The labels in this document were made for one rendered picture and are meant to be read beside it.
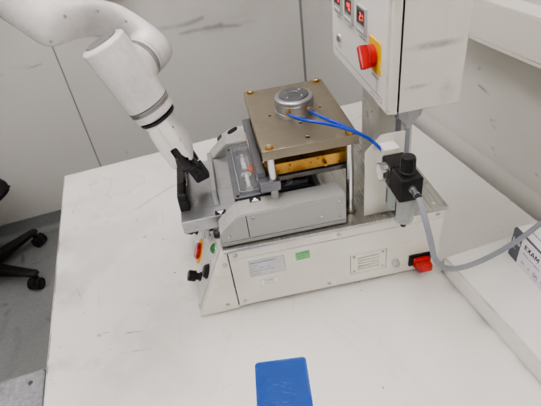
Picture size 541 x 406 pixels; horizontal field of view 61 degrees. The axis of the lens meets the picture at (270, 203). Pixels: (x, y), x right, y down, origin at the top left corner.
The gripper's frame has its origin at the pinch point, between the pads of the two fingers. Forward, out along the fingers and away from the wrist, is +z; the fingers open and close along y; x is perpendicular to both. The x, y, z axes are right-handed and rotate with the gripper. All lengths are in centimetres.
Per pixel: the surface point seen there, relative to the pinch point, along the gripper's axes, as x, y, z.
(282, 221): 12.1, 16.3, 9.2
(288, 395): -0.3, 39.0, 27.6
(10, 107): -95, -135, -3
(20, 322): -127, -66, 61
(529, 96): 73, -5, 26
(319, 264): 13.9, 17.0, 23.4
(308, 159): 22.1, 10.3, 3.2
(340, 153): 28.0, 10.3, 5.5
